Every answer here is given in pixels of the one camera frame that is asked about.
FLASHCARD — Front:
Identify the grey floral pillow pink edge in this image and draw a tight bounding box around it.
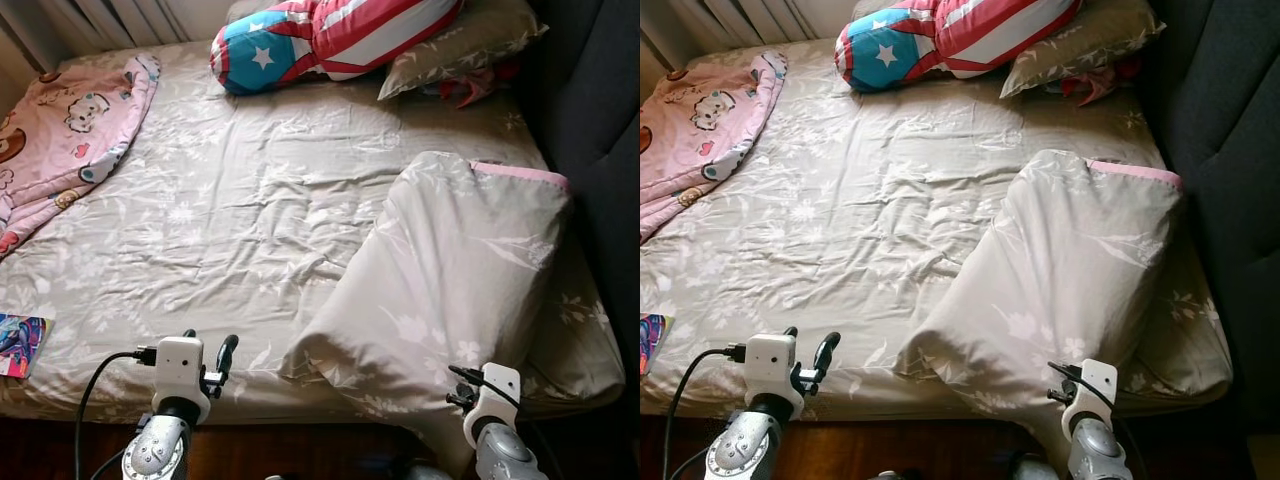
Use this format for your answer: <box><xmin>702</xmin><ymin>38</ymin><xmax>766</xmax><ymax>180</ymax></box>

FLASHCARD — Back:
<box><xmin>893</xmin><ymin>148</ymin><xmax>1184</xmax><ymax>471</ymax></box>
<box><xmin>278</xmin><ymin>150</ymin><xmax>574</xmax><ymax>479</ymax></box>

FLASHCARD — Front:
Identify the colourful paperback book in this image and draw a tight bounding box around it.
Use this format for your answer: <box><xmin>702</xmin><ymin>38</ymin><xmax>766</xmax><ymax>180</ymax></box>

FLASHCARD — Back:
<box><xmin>640</xmin><ymin>313</ymin><xmax>677</xmax><ymax>377</ymax></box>
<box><xmin>0</xmin><ymin>312</ymin><xmax>57</xmax><ymax>380</ymax></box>

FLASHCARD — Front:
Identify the grey floral bed sheet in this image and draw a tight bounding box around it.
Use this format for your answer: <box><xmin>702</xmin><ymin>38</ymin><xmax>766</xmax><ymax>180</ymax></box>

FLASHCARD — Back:
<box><xmin>640</xmin><ymin>40</ymin><xmax>1236</xmax><ymax>421</ymax></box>
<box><xmin>0</xmin><ymin>40</ymin><xmax>629</xmax><ymax>421</ymax></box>

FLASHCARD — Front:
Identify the pink cartoon blanket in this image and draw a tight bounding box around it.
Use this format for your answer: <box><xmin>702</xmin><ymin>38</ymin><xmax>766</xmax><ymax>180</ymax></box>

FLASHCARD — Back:
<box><xmin>640</xmin><ymin>50</ymin><xmax>789</xmax><ymax>243</ymax></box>
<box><xmin>0</xmin><ymin>53</ymin><xmax>161</xmax><ymax>263</ymax></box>

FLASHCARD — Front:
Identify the dark grey upholstered armchair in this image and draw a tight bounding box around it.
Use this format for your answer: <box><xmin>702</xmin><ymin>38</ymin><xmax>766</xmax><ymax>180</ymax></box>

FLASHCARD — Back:
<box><xmin>1135</xmin><ymin>0</ymin><xmax>1280</xmax><ymax>441</ymax></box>
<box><xmin>518</xmin><ymin>0</ymin><xmax>641</xmax><ymax>401</ymax></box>

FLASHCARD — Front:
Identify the red crumpled cloth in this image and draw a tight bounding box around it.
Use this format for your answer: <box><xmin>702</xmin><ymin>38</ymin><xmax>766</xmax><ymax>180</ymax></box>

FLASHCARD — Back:
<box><xmin>1060</xmin><ymin>60</ymin><xmax>1141</xmax><ymax>107</ymax></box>
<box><xmin>428</xmin><ymin>62</ymin><xmax>523</xmax><ymax>109</ymax></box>

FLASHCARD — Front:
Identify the white pleated curtain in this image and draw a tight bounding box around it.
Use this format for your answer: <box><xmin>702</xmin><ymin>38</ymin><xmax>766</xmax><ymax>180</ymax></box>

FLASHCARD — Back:
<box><xmin>0</xmin><ymin>0</ymin><xmax>236</xmax><ymax>71</ymax></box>
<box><xmin>640</xmin><ymin>0</ymin><xmax>856</xmax><ymax>69</ymax></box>

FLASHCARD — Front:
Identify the star and stripes pillow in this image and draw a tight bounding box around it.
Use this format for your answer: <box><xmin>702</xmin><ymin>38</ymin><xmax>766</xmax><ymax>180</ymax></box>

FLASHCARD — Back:
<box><xmin>209</xmin><ymin>0</ymin><xmax>467</xmax><ymax>97</ymax></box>
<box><xmin>834</xmin><ymin>0</ymin><xmax>1086</xmax><ymax>94</ymax></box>

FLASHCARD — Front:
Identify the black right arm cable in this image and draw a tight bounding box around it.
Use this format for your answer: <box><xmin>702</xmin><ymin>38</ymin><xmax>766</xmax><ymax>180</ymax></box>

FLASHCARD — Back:
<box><xmin>448</xmin><ymin>364</ymin><xmax>546</xmax><ymax>471</ymax></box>
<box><xmin>1047</xmin><ymin>360</ymin><xmax>1146</xmax><ymax>471</ymax></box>

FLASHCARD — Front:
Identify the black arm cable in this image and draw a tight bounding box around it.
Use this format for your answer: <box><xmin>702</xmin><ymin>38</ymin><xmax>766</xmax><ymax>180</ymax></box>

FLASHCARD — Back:
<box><xmin>662</xmin><ymin>344</ymin><xmax>749</xmax><ymax>480</ymax></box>
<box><xmin>448</xmin><ymin>364</ymin><xmax>546</xmax><ymax>471</ymax></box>
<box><xmin>1047</xmin><ymin>360</ymin><xmax>1146</xmax><ymax>471</ymax></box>
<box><xmin>74</xmin><ymin>346</ymin><xmax>159</xmax><ymax>480</ymax></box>

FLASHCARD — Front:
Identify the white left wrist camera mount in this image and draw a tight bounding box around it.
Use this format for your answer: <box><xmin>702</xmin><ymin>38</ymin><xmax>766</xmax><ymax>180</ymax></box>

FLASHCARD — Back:
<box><xmin>743</xmin><ymin>333</ymin><xmax>806</xmax><ymax>421</ymax></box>
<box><xmin>152</xmin><ymin>336</ymin><xmax>213</xmax><ymax>421</ymax></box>

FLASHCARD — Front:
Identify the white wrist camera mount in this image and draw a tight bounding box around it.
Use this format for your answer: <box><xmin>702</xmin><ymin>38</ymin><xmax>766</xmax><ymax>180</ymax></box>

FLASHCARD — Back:
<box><xmin>743</xmin><ymin>333</ymin><xmax>806</xmax><ymax>421</ymax></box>
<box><xmin>152</xmin><ymin>336</ymin><xmax>213</xmax><ymax>421</ymax></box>
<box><xmin>1060</xmin><ymin>358</ymin><xmax>1119</xmax><ymax>441</ymax></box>
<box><xmin>463</xmin><ymin>362</ymin><xmax>523</xmax><ymax>449</ymax></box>

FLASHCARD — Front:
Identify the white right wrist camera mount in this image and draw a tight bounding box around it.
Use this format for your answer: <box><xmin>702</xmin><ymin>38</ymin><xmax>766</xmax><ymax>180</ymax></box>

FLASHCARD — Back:
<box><xmin>1060</xmin><ymin>358</ymin><xmax>1119</xmax><ymax>441</ymax></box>
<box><xmin>463</xmin><ymin>362</ymin><xmax>523</xmax><ymax>449</ymax></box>

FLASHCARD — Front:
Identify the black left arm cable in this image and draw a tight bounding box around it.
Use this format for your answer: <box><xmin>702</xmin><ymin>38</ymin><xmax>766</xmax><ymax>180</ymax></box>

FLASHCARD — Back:
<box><xmin>74</xmin><ymin>346</ymin><xmax>159</xmax><ymax>480</ymax></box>
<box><xmin>662</xmin><ymin>344</ymin><xmax>749</xmax><ymax>480</ymax></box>

